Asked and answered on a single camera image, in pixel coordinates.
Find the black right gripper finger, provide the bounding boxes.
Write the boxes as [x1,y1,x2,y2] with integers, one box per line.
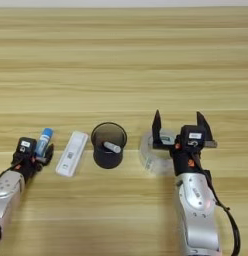
[195,111,215,142]
[151,108,177,150]

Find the blue glue stick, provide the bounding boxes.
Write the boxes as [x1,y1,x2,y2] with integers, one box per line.
[33,127,55,158]

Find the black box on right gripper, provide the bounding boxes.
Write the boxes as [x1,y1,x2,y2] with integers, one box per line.
[179,124,208,148]

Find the black mesh pen cup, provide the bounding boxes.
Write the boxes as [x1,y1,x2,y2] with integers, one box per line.
[90,121,128,170]

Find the clear tape roll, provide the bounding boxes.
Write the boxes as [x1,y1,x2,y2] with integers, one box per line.
[138,128,181,177]

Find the white plastic case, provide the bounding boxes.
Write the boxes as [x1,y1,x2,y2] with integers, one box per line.
[54,130,90,178]

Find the white cylinder stick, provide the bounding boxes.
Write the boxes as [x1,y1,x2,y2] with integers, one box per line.
[102,140,123,155]

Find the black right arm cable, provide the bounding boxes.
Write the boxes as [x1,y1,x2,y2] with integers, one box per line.
[195,152,242,256]

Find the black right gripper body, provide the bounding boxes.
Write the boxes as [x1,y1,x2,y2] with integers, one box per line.
[168,133,219,176]

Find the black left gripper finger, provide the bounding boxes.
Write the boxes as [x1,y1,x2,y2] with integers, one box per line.
[43,142,56,165]

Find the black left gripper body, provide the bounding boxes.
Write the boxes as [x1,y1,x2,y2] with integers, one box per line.
[10,151,48,184]

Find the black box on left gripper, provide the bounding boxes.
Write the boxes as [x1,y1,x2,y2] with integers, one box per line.
[16,136,38,156]

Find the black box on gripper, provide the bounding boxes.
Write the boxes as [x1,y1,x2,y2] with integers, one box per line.
[16,136,38,156]
[179,124,208,148]

